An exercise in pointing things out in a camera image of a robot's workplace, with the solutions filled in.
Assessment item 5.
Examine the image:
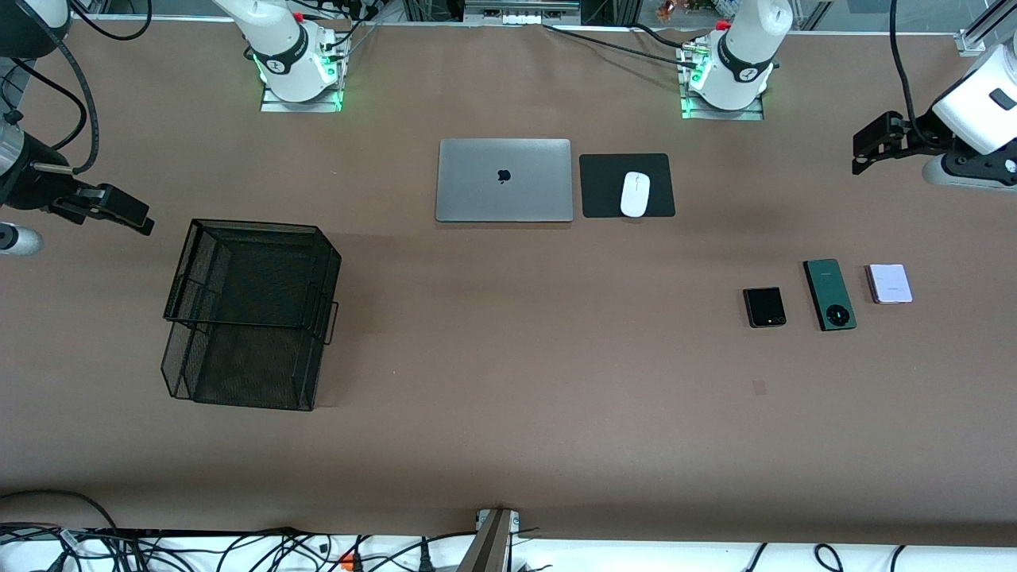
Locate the white power strip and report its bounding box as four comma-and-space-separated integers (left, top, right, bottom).
465, 0, 581, 25

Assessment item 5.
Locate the dark green smartphone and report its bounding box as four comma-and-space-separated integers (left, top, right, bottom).
802, 258, 857, 332

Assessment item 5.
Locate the silver closed laptop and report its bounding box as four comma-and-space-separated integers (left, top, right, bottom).
435, 138, 574, 223

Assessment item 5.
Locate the white computer mouse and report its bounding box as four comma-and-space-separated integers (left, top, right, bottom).
620, 171, 652, 218

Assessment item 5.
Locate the black mouse pad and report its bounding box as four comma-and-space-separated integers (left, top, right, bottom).
578, 153, 676, 219

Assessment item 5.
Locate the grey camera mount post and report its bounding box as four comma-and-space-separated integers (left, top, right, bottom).
457, 508, 521, 572

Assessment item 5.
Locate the pale pink phone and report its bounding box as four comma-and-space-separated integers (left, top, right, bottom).
865, 264, 914, 305

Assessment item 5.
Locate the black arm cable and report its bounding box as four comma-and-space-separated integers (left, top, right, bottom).
888, 0, 943, 149
44, 30, 101, 174

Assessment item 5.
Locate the black flip phone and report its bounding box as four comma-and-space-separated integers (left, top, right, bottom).
743, 287, 787, 329

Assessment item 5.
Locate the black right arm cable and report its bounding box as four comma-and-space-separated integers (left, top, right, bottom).
44, 30, 101, 174

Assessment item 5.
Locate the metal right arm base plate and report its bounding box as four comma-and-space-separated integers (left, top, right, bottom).
261, 75, 344, 114

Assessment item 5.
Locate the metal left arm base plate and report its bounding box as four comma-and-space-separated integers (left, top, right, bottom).
679, 86, 765, 122

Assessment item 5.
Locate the black table cable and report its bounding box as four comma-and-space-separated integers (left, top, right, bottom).
543, 24, 700, 68

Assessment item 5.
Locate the black mesh two-tier tray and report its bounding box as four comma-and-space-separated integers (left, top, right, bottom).
161, 218, 342, 412

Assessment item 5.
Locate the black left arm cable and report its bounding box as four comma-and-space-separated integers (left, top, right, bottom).
888, 0, 943, 149

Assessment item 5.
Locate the black looped floor cable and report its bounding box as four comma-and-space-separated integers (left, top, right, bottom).
0, 489, 120, 533

